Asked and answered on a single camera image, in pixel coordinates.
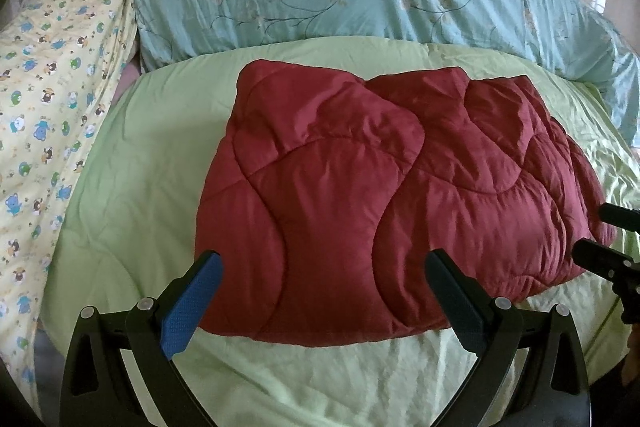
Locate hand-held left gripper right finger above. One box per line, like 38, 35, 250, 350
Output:
423, 248, 592, 427

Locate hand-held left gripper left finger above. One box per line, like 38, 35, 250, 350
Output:
58, 249, 224, 427

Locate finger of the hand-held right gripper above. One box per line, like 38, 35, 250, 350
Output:
572, 239, 635, 279
598, 202, 640, 231

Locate red quilted jacket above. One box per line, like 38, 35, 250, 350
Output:
192, 59, 619, 349

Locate light green blanket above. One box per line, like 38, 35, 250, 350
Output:
39, 37, 640, 427

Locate pink bed sheet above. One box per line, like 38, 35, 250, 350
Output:
111, 59, 145, 105

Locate yellow animal print quilt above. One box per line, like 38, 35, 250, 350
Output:
0, 0, 139, 405

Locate light blue floral quilt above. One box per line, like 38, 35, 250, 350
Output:
131, 0, 640, 148

